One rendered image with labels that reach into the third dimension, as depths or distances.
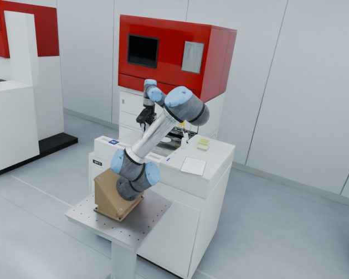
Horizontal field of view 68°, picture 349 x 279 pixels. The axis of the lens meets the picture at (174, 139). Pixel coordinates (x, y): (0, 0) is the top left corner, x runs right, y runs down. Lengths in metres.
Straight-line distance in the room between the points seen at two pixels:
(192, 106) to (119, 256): 1.02
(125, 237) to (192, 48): 1.39
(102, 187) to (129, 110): 1.24
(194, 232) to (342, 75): 2.43
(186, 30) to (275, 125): 1.96
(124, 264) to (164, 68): 1.44
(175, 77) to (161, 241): 1.26
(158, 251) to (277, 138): 2.21
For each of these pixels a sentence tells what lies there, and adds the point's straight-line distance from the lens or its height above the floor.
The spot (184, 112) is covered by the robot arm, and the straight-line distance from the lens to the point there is 1.14.
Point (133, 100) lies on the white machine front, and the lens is 2.44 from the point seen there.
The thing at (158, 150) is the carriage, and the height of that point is 0.88.
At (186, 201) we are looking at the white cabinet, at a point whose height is 0.75.
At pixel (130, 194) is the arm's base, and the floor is 0.94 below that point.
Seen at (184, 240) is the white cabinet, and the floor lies 0.44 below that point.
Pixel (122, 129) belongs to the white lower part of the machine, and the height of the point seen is 0.78.
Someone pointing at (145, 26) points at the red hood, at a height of 1.75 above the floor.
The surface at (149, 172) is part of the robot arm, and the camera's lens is 1.29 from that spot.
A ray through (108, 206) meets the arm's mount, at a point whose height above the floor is 0.89.
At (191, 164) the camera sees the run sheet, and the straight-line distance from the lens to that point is 1.70.
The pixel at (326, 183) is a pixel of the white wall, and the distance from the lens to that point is 3.82.
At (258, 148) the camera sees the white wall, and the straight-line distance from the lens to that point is 3.69.
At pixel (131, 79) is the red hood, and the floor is 1.30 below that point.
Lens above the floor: 1.77
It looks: 23 degrees down
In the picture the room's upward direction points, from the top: 7 degrees clockwise
